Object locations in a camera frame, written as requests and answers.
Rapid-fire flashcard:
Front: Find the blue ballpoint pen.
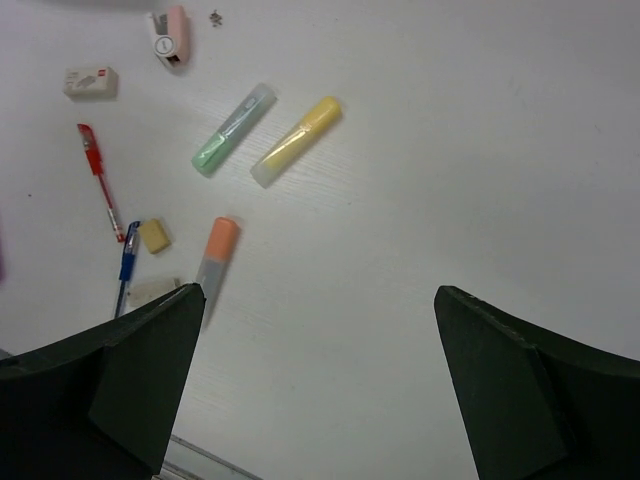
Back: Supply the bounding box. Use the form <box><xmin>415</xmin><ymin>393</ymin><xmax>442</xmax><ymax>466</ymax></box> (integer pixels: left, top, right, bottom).
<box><xmin>114</xmin><ymin>221</ymin><xmax>141</xmax><ymax>318</ymax></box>

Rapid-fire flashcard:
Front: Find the yellow highlighter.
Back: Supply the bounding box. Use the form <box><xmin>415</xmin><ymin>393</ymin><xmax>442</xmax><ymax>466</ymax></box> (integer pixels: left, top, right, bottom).
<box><xmin>250</xmin><ymin>96</ymin><xmax>342</xmax><ymax>188</ymax></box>

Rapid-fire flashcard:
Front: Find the pink highlighter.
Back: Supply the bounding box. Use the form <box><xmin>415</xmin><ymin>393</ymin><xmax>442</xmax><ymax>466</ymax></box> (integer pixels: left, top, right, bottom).
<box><xmin>0</xmin><ymin>224</ymin><xmax>6</xmax><ymax>283</ymax></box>

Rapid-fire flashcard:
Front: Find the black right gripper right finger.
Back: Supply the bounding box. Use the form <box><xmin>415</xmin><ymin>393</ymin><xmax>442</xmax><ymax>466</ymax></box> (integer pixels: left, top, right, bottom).
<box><xmin>434</xmin><ymin>286</ymin><xmax>639</xmax><ymax>479</ymax></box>

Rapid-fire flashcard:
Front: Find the beige eraser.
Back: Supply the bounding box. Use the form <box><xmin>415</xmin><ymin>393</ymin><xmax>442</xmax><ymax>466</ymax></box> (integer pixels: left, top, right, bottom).
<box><xmin>126</xmin><ymin>277</ymin><xmax>181</xmax><ymax>309</ymax></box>

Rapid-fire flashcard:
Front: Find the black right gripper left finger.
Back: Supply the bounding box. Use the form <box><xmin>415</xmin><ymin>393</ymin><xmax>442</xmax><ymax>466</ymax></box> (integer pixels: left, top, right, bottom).
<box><xmin>1</xmin><ymin>283</ymin><xmax>206</xmax><ymax>479</ymax></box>

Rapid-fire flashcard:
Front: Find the green highlighter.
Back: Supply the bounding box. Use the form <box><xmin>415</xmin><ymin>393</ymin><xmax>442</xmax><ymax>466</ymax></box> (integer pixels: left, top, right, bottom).
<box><xmin>191</xmin><ymin>83</ymin><xmax>277</xmax><ymax>177</ymax></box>

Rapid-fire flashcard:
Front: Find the orange translucent highlighter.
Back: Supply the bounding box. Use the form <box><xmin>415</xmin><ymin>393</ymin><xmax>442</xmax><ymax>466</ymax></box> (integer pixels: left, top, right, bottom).
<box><xmin>195</xmin><ymin>217</ymin><xmax>240</xmax><ymax>325</ymax></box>

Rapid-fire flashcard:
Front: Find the red ballpoint pen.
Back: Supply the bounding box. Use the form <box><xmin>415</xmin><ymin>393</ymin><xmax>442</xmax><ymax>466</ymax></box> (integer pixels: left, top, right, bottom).
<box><xmin>77</xmin><ymin>123</ymin><xmax>125</xmax><ymax>243</ymax></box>

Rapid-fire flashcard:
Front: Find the yellow eraser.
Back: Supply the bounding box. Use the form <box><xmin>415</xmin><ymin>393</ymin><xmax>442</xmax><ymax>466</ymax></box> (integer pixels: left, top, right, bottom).
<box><xmin>138</xmin><ymin>218</ymin><xmax>171</xmax><ymax>255</ymax></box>

